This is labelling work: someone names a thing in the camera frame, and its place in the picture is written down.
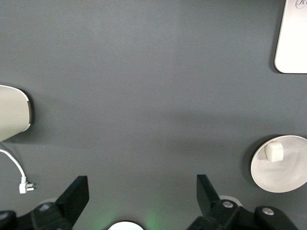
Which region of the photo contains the white power cable with plug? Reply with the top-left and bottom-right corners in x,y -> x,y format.
0,148 -> 37,195

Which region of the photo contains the white half-round bun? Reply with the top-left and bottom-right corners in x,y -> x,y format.
264,141 -> 284,163

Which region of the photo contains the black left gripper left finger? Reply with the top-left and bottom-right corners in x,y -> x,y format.
0,175 -> 90,230

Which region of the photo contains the beige rectangular rabbit tray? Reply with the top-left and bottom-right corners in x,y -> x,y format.
274,0 -> 307,74

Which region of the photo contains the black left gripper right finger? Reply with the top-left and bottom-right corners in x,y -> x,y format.
186,174 -> 298,230

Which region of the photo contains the beige round plate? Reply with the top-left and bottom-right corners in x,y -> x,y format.
250,135 -> 307,194

